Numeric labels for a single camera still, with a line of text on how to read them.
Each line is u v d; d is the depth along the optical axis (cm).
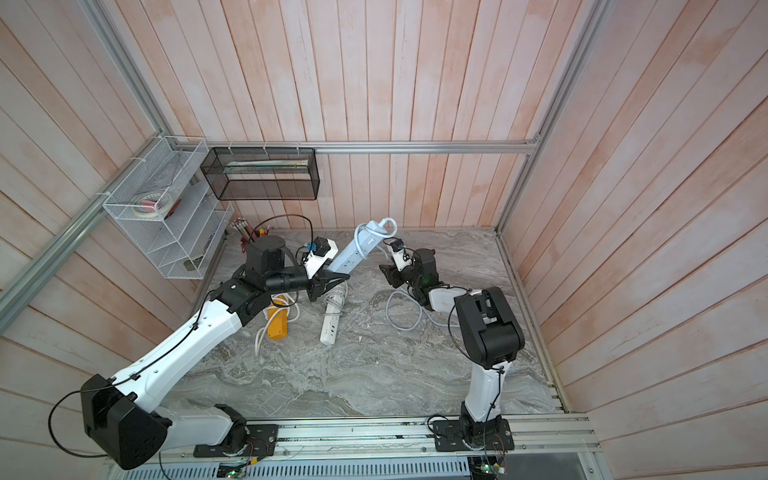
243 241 106
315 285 62
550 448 73
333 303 92
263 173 103
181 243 78
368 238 62
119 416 38
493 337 51
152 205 69
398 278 88
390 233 61
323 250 58
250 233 101
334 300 92
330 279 65
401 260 86
